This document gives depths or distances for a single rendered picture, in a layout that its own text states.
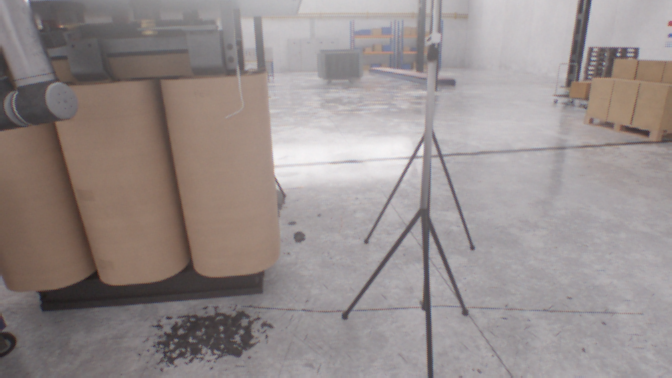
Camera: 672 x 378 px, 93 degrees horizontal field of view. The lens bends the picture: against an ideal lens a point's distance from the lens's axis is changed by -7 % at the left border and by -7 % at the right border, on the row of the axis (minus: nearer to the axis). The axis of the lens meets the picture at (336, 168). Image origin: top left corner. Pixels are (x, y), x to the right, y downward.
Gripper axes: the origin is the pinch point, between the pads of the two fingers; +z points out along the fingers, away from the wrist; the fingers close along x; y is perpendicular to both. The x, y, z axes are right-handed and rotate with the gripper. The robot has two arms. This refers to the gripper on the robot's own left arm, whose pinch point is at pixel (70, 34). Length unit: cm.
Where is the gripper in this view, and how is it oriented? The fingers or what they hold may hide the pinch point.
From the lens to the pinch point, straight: 155.4
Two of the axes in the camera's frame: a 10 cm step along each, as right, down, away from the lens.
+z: 1.9, -5.1, 8.4
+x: -9.8, -0.5, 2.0
